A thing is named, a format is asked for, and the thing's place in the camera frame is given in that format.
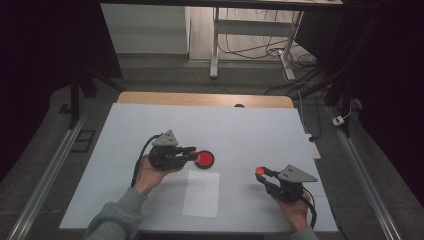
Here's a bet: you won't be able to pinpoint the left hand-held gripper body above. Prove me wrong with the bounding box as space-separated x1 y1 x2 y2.
148 129 188 172

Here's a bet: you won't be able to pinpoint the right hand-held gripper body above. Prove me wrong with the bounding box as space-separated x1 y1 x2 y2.
265 164 319 204

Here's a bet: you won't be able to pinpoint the round red ink pad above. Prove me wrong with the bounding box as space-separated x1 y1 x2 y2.
194 150 216 170

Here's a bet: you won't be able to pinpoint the white paper sheet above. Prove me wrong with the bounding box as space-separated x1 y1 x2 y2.
182 170 221 219

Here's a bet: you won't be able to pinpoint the person's left hand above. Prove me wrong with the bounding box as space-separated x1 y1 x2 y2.
134 154 183 196

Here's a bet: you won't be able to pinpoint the person's right hand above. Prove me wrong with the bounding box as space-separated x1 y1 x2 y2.
271 189 313 233

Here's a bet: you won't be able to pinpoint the white power strip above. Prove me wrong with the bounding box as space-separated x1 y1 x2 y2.
305 133 322 161

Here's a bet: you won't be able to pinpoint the white table cover board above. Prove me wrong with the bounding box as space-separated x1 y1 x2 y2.
59 102 339 234

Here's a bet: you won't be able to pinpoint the wooden table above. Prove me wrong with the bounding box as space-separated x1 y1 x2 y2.
116 91 295 109

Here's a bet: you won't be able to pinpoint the black metal stand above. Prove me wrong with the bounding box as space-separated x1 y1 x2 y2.
67 68 128 131
293 13 385 138

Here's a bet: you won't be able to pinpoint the white cabinet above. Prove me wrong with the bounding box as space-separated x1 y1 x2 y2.
100 3 191 55

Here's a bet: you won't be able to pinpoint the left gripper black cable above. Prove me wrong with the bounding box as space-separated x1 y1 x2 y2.
130 133 162 189

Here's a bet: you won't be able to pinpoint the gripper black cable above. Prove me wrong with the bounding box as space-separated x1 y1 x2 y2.
301 186 318 230
130 133 162 189

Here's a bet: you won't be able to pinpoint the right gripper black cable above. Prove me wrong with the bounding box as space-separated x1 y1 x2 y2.
301 186 318 230

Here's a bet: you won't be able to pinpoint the grey metal floor rail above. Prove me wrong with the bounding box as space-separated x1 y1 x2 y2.
327 106 403 240
6 113 88 240

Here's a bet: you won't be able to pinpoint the loose floor cables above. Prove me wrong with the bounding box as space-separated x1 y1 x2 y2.
217 8 322 96

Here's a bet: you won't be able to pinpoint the white metal desk frame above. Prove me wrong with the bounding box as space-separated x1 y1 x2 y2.
99 0 344 81

